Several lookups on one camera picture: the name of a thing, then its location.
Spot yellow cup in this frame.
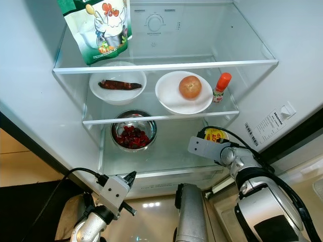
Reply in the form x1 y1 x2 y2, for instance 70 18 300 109
203 127 229 144

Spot silver fridge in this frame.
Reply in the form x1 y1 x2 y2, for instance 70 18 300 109
0 0 323 242

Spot white fridge drawer cover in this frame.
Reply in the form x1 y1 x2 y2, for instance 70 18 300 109
101 166 212 195

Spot glass fridge shelf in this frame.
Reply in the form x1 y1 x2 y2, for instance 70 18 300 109
82 76 240 126
53 53 279 75

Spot red dried berries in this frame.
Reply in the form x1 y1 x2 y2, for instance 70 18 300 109
115 125 149 149

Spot steel bowl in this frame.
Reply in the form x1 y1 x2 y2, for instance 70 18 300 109
111 110 157 152

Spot silver robot right leg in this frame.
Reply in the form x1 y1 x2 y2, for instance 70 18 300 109
174 183 210 242

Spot white bowl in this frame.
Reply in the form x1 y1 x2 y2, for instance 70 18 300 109
89 62 147 105

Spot white plate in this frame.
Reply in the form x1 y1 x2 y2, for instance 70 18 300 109
154 71 214 115

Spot dark red sweet potato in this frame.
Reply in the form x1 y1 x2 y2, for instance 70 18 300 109
98 79 143 91

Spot brown onion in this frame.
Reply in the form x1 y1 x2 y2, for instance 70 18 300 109
179 75 203 100

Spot black floor mat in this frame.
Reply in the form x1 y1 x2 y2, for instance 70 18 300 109
0 179 76 242

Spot orange capped sauce bottle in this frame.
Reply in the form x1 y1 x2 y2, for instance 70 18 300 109
212 72 232 103

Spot green food bag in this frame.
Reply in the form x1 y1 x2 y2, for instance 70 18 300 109
57 0 133 66

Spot white info label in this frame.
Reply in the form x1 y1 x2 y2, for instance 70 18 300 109
255 101 297 144

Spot round thermostat dial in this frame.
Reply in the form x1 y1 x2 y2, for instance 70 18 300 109
144 13 166 33

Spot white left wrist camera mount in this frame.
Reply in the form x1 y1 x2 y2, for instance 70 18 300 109
97 174 130 216

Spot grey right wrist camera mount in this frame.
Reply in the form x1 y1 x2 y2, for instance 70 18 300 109
188 136 225 166

